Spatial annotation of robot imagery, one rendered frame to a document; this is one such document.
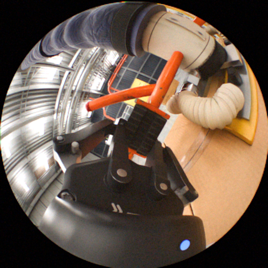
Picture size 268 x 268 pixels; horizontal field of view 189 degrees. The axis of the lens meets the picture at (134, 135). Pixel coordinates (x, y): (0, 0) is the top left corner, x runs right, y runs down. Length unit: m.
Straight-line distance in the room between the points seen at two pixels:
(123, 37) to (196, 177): 0.29
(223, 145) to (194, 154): 0.08
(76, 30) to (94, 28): 0.07
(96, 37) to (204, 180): 0.34
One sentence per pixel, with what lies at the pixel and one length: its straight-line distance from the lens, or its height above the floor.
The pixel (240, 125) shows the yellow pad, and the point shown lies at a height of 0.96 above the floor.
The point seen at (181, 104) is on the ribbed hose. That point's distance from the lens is 0.16.
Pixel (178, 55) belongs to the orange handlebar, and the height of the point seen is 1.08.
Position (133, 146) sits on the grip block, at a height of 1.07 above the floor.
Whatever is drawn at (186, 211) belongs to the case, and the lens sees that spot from 0.19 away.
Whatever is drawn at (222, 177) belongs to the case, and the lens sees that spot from 0.16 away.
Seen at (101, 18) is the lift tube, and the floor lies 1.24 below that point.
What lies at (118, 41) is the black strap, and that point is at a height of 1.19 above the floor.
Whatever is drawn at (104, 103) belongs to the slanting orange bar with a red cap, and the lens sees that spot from 0.18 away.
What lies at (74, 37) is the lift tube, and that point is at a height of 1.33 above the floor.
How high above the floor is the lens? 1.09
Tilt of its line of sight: 4 degrees down
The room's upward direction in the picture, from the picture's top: 65 degrees counter-clockwise
